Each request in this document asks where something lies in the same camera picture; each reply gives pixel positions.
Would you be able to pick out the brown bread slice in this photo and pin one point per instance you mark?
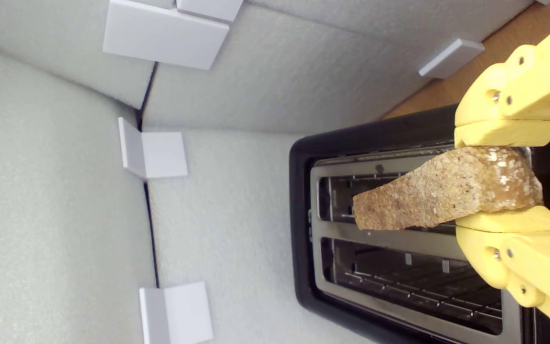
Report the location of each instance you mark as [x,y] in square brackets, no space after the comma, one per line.
[447,191]

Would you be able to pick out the black two-slot toaster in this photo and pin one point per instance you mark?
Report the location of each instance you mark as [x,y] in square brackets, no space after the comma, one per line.
[389,241]

